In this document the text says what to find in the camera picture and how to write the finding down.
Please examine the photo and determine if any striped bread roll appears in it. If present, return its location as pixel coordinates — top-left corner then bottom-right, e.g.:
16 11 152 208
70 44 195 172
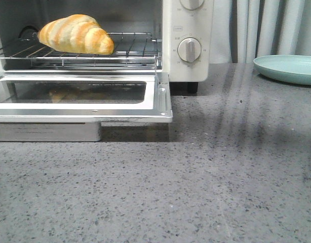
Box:
37 14 114 55

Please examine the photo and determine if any silver glass oven door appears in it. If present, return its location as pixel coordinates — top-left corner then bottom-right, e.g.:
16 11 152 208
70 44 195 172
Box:
0 71 173 142

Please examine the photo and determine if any lower oven timer knob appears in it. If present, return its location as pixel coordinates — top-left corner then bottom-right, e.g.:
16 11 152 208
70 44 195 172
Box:
178 37 201 63

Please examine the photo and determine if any white Toshiba toaster oven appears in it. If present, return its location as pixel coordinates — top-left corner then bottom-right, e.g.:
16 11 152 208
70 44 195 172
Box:
0 1 214 94

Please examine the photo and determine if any upper oven control knob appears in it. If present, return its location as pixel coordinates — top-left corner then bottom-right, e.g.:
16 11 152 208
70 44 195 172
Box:
180 0 204 11

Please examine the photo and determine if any white curtain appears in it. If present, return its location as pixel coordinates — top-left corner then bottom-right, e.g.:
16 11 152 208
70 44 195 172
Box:
210 0 311 63

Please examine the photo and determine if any teal round plate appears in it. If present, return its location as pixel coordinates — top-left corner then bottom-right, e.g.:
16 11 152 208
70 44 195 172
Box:
253 55 311 86

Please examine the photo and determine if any metal wire oven rack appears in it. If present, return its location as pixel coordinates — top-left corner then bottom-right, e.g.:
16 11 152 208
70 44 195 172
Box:
0 31 162 70

